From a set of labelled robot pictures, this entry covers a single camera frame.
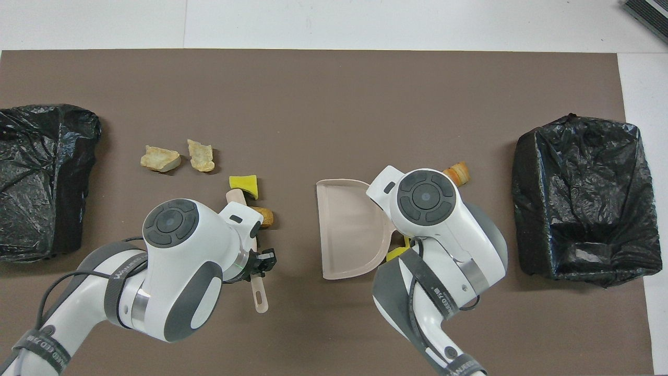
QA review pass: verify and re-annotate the brown table mat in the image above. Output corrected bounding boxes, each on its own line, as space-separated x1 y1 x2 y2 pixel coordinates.
0 49 654 376

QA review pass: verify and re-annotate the notched yellow sponge piece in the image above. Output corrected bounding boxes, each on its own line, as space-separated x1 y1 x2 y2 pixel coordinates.
386 236 413 262

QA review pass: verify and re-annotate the beige hand brush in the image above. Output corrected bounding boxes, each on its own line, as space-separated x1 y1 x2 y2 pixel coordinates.
225 189 270 314

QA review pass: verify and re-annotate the orange striped toy croissant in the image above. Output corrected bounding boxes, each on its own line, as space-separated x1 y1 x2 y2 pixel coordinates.
443 161 471 187

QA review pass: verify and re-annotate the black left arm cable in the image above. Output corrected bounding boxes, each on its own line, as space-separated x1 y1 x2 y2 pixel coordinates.
37 238 147 335

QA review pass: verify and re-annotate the pale croissant half piece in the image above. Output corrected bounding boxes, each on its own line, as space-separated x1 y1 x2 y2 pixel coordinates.
187 139 216 173
140 146 182 173

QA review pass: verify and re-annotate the beige plastic dustpan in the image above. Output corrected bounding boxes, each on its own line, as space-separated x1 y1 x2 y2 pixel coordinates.
315 179 397 281

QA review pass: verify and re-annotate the small yellow sponge piece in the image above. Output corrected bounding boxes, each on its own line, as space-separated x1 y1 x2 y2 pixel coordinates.
229 175 259 201

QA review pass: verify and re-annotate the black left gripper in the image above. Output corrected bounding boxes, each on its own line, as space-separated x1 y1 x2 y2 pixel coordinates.
237 250 276 283

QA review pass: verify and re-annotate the dark ribbed device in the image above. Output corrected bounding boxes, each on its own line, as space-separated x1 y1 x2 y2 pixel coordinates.
623 0 668 45

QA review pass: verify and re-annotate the brown oval bread roll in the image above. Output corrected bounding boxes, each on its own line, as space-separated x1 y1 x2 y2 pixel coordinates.
249 207 275 229

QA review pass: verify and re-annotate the bin with black bag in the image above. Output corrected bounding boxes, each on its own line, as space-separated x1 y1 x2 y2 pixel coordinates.
511 113 663 288
0 103 102 263

